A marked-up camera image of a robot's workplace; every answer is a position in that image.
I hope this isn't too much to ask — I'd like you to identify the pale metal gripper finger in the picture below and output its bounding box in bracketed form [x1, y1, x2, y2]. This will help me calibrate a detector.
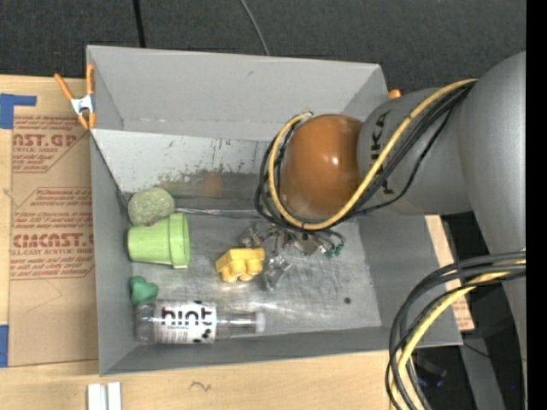
[262, 250, 294, 293]
[238, 224, 269, 248]

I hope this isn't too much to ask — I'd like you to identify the yellow toy block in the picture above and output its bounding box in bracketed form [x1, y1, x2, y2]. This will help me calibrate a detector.
[214, 247, 267, 284]

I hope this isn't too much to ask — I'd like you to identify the light green cup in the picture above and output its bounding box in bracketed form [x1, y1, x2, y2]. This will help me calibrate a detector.
[126, 212, 191, 270]

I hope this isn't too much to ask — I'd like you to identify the green speckled ball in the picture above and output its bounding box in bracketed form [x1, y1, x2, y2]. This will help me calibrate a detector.
[127, 186, 176, 227]

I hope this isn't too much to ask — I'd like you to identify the clear plastic bottle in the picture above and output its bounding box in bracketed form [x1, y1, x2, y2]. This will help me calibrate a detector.
[133, 298, 267, 346]

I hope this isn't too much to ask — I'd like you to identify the green heart-shaped toy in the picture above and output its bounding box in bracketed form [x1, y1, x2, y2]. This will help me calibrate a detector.
[128, 275, 160, 307]

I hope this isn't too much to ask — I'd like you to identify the grey metal bin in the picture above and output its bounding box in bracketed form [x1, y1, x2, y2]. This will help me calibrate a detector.
[85, 44, 465, 378]

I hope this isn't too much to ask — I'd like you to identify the brown cardboard board red print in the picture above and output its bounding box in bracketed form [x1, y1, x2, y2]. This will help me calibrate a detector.
[0, 73, 476, 368]

